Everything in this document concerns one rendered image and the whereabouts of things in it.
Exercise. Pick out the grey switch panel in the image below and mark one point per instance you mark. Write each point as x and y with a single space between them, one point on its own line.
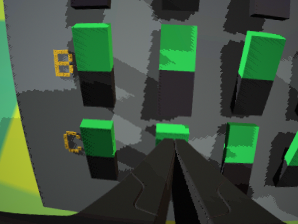
99 83

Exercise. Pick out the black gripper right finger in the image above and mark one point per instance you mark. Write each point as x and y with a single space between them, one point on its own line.
202 195

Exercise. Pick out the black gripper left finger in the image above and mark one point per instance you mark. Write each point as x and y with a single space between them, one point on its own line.
142 197

